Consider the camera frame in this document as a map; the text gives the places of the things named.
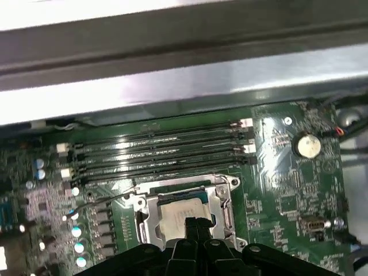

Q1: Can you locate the silver square CPU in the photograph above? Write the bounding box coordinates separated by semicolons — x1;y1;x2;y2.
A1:
157;196;215;240

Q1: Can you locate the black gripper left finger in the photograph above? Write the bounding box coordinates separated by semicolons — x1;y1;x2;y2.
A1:
76;217;200;276

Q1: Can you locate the green motherboard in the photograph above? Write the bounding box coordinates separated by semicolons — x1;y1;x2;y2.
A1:
0;99;351;276

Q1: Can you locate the black open PC case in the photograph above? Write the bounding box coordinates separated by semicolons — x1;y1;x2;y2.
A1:
0;0;368;276

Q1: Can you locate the thin metal locking lever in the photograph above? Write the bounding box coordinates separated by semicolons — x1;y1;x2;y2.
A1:
65;186;137;219

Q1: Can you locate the internal USB port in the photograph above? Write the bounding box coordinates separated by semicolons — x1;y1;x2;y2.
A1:
300;216;326;236

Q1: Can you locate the CPU socket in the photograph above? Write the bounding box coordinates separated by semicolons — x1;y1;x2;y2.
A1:
132;172;248;251

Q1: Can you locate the round coin cell battery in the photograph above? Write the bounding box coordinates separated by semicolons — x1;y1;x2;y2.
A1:
292;131;323;159

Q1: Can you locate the metal socket cover frame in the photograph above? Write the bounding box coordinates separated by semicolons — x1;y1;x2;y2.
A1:
135;183;235;246

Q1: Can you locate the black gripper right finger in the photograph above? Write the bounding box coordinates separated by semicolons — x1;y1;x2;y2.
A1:
198;218;342;276

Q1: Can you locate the black empty RAM slot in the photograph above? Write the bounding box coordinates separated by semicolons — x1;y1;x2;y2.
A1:
56;117;255;155
59;129;256;167
63;155;258;192
60;143;258;179

